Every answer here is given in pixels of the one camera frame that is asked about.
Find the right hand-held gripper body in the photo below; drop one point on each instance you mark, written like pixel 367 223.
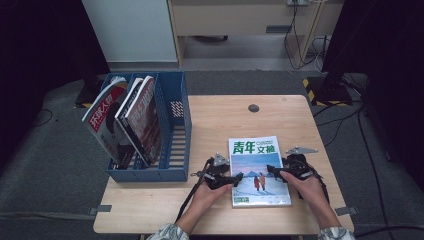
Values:
pixel 298 166

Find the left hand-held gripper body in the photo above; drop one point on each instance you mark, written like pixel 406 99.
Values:
pixel 216 173

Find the green title magazine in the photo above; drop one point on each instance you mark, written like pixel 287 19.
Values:
pixel 256 156

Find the red cover magazine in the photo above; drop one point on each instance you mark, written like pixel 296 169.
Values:
pixel 145 123

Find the blue file rack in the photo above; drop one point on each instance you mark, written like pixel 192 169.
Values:
pixel 173 86

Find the portrait cover magazine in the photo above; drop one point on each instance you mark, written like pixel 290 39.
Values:
pixel 103 123

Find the person's right hand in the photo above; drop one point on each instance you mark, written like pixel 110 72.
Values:
pixel 310 191

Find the person's left hand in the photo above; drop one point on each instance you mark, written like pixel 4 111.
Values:
pixel 205 200

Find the grey tape piece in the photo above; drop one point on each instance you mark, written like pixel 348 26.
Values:
pixel 101 209
pixel 346 211

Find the person's left sleeve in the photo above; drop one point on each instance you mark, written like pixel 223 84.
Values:
pixel 168 232

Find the person's sleeve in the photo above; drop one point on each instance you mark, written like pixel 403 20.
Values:
pixel 336 234
pixel 168 232

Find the person's right sleeve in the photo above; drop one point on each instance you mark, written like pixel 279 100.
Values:
pixel 336 234

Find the striped black stand base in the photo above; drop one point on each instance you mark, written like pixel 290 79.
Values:
pixel 328 95
pixel 88 98

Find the black curtain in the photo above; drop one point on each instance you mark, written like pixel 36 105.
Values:
pixel 40 66
pixel 383 66

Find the wooden desk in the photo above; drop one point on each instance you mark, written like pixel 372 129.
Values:
pixel 226 20

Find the white power socket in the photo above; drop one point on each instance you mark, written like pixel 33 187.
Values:
pixel 298 2

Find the white cabinet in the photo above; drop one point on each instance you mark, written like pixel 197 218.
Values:
pixel 133 30

